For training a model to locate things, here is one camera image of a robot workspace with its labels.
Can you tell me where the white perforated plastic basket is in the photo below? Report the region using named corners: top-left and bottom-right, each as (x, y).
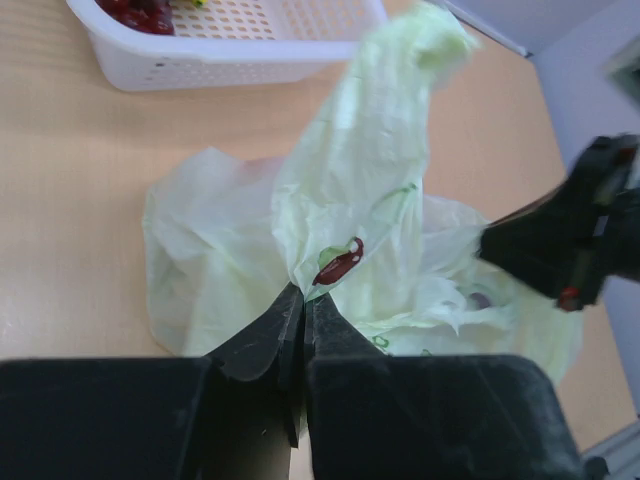
top-left (68, 0), bottom-right (386, 92)

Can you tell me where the dark red grape bunch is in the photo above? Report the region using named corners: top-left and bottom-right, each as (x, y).
top-left (96, 0), bottom-right (175, 36)

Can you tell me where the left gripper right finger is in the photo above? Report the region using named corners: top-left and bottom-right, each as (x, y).
top-left (304, 295), bottom-right (584, 479)

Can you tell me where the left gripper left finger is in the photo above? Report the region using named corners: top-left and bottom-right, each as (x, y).
top-left (1, 285), bottom-right (304, 479)

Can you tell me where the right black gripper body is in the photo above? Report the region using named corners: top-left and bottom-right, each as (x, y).
top-left (559, 134), bottom-right (639, 311)

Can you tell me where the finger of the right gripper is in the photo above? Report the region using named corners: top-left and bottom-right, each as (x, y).
top-left (478, 184), bottom-right (600, 300)

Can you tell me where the light green plastic bag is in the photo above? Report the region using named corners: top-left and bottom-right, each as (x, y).
top-left (142, 2), bottom-right (583, 381)

